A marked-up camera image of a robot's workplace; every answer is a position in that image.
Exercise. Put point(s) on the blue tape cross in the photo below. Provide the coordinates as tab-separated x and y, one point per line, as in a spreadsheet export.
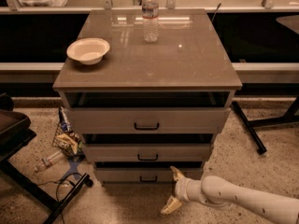
74	162

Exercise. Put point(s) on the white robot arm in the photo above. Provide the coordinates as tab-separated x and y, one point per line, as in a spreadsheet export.
217	193

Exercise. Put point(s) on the grey drawer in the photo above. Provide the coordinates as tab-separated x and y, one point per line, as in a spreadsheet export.
147	120
160	152
160	175

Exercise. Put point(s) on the black stand left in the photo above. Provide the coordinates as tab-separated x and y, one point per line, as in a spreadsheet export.
17	205

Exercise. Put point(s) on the black stand legs right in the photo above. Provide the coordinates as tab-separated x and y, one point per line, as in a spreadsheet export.
290	116

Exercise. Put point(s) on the wire basket with snack bags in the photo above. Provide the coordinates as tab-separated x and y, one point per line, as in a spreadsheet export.
66	139

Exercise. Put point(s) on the grey middle drawer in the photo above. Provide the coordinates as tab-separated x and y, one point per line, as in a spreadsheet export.
160	152

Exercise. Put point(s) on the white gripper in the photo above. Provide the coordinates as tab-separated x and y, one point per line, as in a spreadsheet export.
180	188

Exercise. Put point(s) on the white bowl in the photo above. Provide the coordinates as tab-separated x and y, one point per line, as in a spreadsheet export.
88	51

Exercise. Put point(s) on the grey bottom drawer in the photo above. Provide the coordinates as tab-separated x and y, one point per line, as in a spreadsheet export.
160	175

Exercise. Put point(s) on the empty plastic bottle on floor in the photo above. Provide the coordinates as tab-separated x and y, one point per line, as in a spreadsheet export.
49	161

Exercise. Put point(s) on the clear plastic water bottle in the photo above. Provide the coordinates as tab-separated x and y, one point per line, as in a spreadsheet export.
150	14

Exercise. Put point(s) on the grey top drawer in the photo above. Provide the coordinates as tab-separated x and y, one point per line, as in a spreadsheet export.
147	120

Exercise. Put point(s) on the grey drawer cabinet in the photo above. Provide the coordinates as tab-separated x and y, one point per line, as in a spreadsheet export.
186	68

